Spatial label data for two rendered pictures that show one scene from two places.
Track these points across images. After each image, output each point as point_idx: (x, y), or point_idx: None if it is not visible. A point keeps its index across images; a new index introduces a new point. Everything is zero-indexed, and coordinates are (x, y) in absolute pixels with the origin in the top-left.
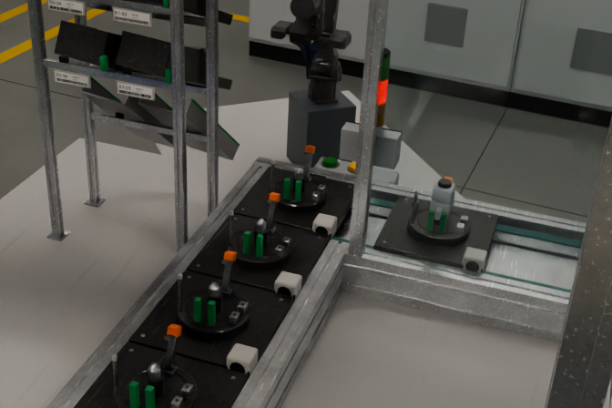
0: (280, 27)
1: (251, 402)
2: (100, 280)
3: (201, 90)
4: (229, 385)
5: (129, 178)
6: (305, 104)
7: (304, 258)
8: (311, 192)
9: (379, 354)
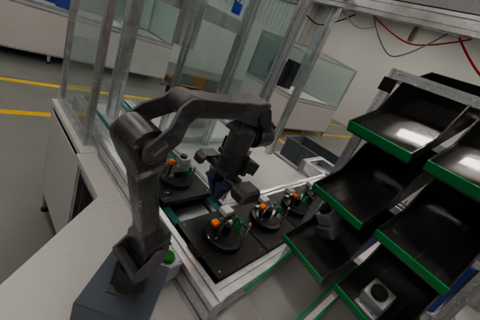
0: (253, 184)
1: (289, 185)
2: (329, 296)
3: None
4: (295, 189)
5: None
6: (156, 283)
7: (248, 205)
8: (218, 227)
9: (228, 192)
